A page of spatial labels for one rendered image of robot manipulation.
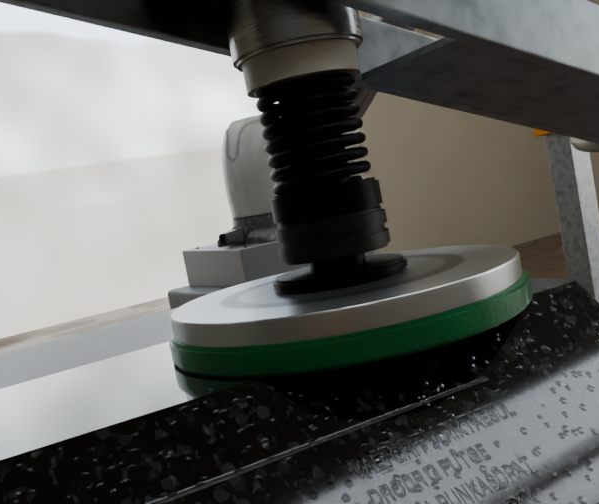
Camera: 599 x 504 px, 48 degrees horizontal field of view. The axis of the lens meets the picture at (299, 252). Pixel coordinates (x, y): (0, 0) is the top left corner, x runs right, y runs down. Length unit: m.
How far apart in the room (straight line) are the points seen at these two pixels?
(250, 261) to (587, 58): 0.94
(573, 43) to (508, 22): 0.06
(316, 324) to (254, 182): 1.13
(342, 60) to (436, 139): 6.78
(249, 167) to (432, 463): 1.16
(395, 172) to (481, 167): 1.19
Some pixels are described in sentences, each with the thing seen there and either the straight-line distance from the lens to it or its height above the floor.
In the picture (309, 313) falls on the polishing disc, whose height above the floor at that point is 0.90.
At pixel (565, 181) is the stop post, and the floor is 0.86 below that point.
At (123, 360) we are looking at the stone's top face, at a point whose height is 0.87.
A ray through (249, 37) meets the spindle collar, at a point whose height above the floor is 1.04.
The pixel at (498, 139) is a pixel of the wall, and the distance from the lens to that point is 7.81.
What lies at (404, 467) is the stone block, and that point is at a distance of 0.32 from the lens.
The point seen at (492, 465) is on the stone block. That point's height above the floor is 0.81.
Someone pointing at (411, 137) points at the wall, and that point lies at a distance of 6.96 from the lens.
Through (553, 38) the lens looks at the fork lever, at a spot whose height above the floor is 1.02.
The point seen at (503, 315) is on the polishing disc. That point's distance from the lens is 0.35.
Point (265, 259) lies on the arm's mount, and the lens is 1.34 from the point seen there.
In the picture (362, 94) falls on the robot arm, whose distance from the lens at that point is 1.54.
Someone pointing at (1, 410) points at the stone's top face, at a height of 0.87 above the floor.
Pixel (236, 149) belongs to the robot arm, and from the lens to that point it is 1.46.
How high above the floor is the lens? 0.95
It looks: 4 degrees down
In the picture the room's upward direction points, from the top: 11 degrees counter-clockwise
